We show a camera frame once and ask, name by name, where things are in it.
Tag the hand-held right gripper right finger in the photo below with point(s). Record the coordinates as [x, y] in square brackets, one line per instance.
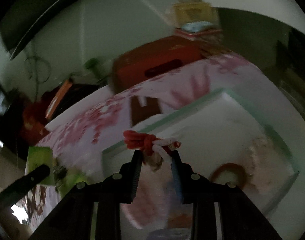
[177, 180]

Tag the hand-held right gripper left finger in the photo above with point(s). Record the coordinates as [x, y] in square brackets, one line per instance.
[136, 177]

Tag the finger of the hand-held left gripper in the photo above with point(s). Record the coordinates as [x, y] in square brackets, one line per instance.
[30, 178]

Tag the yellow green sponge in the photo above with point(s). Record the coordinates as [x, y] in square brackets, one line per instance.
[40, 158]

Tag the red white chenille toy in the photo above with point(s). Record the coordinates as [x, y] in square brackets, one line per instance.
[142, 141]

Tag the red tape roll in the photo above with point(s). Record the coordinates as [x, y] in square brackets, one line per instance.
[238, 172]

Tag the pale green white tray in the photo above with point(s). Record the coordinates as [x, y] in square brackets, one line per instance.
[217, 120]

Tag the pink scalloped cloth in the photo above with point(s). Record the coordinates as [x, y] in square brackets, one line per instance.
[267, 165]

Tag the dark speckled cloth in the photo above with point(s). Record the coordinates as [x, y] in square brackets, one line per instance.
[59, 173]

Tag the lime green cloth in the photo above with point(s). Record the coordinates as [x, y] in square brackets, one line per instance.
[76, 180]

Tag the red handbag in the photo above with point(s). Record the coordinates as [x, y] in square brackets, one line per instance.
[35, 122]

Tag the black monitor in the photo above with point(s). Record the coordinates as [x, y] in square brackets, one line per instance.
[0, 102]

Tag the orange box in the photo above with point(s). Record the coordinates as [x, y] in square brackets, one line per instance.
[60, 97]

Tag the printed blanket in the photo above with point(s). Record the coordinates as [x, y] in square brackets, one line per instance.
[167, 85]

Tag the dark red box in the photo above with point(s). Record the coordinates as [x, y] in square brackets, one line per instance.
[155, 57]

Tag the red patterned basket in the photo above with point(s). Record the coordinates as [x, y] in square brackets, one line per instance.
[200, 33]

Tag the yellow carton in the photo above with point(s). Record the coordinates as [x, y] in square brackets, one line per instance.
[192, 12]

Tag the white table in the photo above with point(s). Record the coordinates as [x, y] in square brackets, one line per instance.
[255, 2]

